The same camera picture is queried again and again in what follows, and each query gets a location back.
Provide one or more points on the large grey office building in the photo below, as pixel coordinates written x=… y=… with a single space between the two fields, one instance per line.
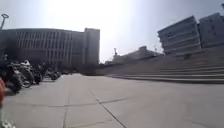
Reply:
x=56 y=45

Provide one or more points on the grey concrete slab pavement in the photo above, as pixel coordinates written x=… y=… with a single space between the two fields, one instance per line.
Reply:
x=133 y=103

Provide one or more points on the wide grey stone stairs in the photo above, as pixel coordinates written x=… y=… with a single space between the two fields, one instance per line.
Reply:
x=186 y=68

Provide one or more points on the red object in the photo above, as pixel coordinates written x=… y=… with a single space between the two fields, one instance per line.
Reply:
x=1 y=90

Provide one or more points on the tiered grey building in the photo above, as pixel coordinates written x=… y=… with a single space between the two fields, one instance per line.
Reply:
x=180 y=36

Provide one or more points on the row of parked motorcycles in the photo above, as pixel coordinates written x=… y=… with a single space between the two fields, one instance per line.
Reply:
x=20 y=75

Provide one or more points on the street lamp pole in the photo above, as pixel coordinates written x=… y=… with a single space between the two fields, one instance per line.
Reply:
x=3 y=20

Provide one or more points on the low grey building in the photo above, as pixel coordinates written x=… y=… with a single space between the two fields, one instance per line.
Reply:
x=133 y=55

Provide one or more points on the tall grey block building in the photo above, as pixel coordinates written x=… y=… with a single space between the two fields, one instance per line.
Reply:
x=212 y=30

